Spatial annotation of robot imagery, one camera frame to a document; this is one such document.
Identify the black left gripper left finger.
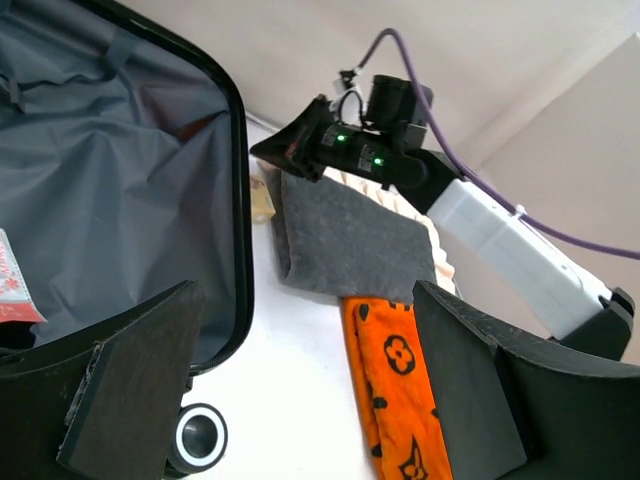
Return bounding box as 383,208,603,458
1,282,204,479

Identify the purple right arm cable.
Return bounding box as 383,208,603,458
355,27,640,260

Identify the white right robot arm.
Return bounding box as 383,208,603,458
250,75,635,360

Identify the yellow tissue pack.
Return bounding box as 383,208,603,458
249,173,276,224

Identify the orange black patterned towel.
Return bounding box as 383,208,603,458
342,297,453,479

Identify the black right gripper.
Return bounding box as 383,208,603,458
250,94,429,189

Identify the grey quilted cream-frilled blanket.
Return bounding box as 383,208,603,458
265,169,456,303

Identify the pink teal kids suitcase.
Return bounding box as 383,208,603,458
1,1,254,479

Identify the clear packet with cream disc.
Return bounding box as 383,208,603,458
0,230,47,323

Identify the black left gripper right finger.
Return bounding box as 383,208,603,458
414,281,639,479

